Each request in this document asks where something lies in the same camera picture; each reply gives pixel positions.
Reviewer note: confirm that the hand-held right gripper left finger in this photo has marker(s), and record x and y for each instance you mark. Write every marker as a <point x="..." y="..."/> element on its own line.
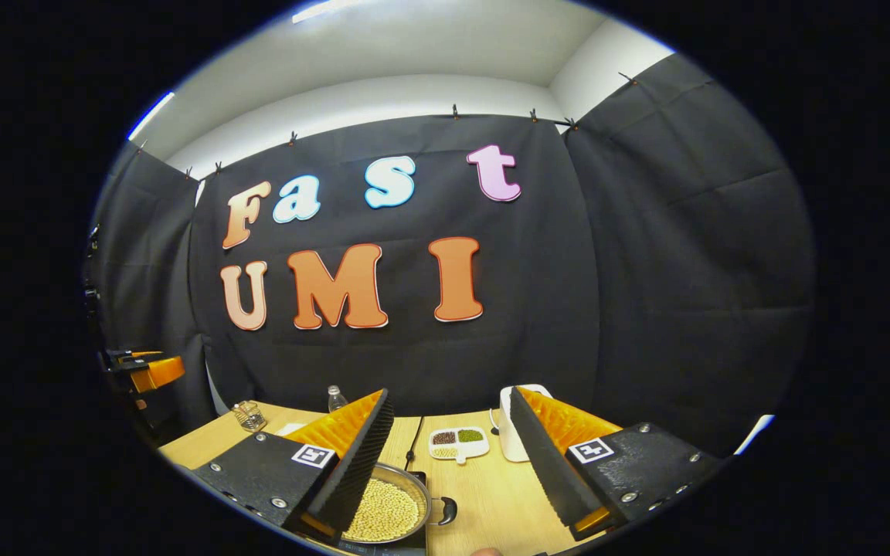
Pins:
<point x="356" y="455"/>

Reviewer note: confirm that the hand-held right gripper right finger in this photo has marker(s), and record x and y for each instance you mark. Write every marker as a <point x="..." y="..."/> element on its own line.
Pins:
<point x="545" y="455"/>

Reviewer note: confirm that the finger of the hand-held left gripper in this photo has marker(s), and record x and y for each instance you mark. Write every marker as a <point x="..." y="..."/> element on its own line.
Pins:
<point x="136" y="356"/>
<point x="159" y="372"/>

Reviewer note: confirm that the black induction cooktop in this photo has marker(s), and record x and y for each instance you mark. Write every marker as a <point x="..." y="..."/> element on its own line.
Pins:
<point x="416" y="545"/>

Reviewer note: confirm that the white toaster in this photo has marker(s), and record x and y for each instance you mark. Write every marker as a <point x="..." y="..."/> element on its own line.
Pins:
<point x="511" y="440"/>

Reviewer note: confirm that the clear plastic water bottle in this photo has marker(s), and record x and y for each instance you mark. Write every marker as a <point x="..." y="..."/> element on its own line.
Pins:
<point x="336" y="400"/>

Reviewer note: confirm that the soybeans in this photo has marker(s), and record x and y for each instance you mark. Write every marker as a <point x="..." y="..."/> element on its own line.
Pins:
<point x="383" y="510"/>

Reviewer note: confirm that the sandwich with lettuce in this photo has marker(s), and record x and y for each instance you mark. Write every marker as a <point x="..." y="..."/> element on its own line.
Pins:
<point x="293" y="427"/>

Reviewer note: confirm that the white divided dish of grains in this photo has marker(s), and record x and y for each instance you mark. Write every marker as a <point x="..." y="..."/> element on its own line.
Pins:
<point x="459" y="442"/>

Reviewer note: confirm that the black backdrop cloth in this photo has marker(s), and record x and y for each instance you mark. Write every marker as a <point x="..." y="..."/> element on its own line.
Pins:
<point x="646" y="270"/>

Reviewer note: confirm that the ceiling light strip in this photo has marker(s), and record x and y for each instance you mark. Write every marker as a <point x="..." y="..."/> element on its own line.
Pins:
<point x="150" y="116"/>

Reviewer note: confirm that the ceiling light panel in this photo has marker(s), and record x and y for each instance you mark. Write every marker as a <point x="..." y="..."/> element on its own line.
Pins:
<point x="329" y="9"/>

